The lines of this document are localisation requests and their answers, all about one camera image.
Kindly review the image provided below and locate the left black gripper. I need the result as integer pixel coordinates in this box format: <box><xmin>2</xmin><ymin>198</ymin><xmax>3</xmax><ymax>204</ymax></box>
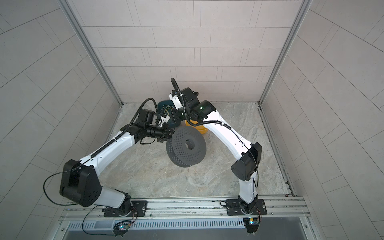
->
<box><xmin>144</xmin><ymin>123</ymin><xmax>180</xmax><ymax>143</ymax></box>

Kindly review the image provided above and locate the dark grey cable spool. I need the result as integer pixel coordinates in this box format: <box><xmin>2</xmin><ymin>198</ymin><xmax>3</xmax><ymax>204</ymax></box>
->
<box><xmin>166</xmin><ymin>126</ymin><xmax>207</xmax><ymax>168</ymax></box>

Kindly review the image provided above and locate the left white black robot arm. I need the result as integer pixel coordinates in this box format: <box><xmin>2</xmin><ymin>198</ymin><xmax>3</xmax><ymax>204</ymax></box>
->
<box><xmin>59</xmin><ymin>98</ymin><xmax>174</xmax><ymax>217</ymax></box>

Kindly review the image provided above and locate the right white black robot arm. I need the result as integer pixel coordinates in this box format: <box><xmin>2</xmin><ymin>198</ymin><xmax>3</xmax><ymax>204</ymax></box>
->
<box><xmin>170</xmin><ymin>78</ymin><xmax>262</xmax><ymax>215</ymax></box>

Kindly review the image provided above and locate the yellow plastic bin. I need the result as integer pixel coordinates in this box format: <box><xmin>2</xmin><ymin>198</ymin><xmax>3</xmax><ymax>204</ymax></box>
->
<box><xmin>185</xmin><ymin>121</ymin><xmax>208</xmax><ymax>135</ymax></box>

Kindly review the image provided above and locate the teal plastic bin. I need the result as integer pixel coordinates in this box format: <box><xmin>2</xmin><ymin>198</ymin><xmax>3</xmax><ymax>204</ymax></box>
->
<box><xmin>158</xmin><ymin>100</ymin><xmax>181</xmax><ymax>128</ymax></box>

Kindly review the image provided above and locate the left circuit board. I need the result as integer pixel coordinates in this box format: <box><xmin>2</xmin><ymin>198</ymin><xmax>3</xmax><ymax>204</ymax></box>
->
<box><xmin>113</xmin><ymin>220</ymin><xmax>132</xmax><ymax>235</ymax></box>

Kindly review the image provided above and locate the circuit board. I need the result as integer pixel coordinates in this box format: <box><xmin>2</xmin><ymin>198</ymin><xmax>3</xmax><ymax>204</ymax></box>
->
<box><xmin>243</xmin><ymin>218</ymin><xmax>260</xmax><ymax>234</ymax></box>
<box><xmin>113</xmin><ymin>220</ymin><xmax>132</xmax><ymax>235</ymax></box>

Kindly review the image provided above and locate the right circuit board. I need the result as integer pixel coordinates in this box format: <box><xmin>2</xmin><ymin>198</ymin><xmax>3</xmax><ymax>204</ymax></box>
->
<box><xmin>243</xmin><ymin>218</ymin><xmax>260</xmax><ymax>234</ymax></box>

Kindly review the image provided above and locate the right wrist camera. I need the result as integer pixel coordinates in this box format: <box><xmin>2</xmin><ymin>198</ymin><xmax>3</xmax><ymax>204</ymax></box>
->
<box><xmin>169</xmin><ymin>90</ymin><xmax>183</xmax><ymax>110</ymax></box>

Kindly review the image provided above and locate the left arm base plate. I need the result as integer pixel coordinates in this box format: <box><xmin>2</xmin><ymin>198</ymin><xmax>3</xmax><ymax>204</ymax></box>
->
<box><xmin>102</xmin><ymin>200</ymin><xmax>148</xmax><ymax>218</ymax></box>

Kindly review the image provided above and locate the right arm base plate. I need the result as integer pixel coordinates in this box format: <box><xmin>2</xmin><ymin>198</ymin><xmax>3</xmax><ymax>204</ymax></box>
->
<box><xmin>220</xmin><ymin>199</ymin><xmax>268</xmax><ymax>216</ymax></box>

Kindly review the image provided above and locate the aluminium mounting rail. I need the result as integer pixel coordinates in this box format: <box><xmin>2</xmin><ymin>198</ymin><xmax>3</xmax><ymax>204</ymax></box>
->
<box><xmin>57</xmin><ymin>196</ymin><xmax>311</xmax><ymax>221</ymax></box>

